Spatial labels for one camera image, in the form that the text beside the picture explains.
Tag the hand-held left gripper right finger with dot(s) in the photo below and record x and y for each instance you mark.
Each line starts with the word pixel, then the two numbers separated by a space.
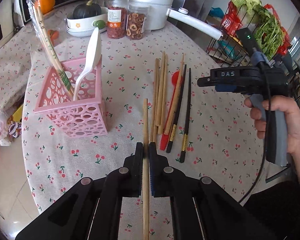
pixel 152 175

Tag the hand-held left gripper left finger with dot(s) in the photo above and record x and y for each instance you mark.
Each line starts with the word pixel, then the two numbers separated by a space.
pixel 139 175

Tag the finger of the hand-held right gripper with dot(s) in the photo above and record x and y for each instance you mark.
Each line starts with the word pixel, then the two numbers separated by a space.
pixel 215 78

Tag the wooden chopstick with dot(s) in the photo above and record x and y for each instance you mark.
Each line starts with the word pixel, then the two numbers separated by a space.
pixel 145 125
pixel 175 92
pixel 154 92
pixel 164 92
pixel 161 85

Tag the black chopstick gold band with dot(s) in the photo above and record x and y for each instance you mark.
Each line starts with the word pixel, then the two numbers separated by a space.
pixel 176 112
pixel 186 115

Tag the red plastic spoon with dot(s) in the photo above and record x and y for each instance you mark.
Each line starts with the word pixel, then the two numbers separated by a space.
pixel 167 130

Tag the pink perforated utensil basket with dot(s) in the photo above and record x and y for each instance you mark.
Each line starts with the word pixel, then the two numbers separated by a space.
pixel 65 120

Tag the person's right forearm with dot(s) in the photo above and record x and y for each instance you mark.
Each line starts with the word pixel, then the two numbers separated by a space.
pixel 285 210

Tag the person's right hand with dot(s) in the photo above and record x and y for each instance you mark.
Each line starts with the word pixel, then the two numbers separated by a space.
pixel 298 127

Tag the cherry print tablecloth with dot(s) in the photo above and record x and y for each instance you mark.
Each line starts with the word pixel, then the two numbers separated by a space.
pixel 115 165

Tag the red plastic bag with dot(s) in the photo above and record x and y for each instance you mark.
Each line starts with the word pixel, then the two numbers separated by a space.
pixel 286 40
pixel 230 20

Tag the green leafy herbs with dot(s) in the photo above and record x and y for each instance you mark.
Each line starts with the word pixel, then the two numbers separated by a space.
pixel 268 35

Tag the blue plastic bag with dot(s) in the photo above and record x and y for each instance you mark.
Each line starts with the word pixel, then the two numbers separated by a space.
pixel 216 12

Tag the napa cabbage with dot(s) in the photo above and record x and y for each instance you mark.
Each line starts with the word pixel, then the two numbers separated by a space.
pixel 245 2

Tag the jar of dried fruit slices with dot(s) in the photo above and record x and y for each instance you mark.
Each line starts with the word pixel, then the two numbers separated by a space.
pixel 136 22

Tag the jar of red berries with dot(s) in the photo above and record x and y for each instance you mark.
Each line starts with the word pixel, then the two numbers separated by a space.
pixel 117 17

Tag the white plastic spoon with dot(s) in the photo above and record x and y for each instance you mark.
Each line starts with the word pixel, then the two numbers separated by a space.
pixel 93 47

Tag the green lime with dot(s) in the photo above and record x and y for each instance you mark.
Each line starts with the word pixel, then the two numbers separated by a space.
pixel 100 24

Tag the white flower print bowl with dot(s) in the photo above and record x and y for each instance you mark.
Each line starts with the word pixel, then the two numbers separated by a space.
pixel 82 26

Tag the dark green pumpkin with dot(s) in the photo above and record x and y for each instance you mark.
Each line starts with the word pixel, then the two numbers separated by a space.
pixel 87 10

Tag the clear plastic bag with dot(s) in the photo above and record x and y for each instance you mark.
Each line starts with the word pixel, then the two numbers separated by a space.
pixel 2 125

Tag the plastic wrapped wooden chopsticks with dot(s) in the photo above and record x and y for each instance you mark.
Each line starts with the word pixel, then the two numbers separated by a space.
pixel 46 42

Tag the cherry print cabinet cloth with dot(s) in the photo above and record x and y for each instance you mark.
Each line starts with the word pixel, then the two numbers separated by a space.
pixel 10 75

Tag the small orange object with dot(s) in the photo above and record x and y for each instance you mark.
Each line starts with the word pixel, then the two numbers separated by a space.
pixel 53 33

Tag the small orange pumpkin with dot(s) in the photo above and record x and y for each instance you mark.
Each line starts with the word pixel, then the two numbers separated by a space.
pixel 47 3

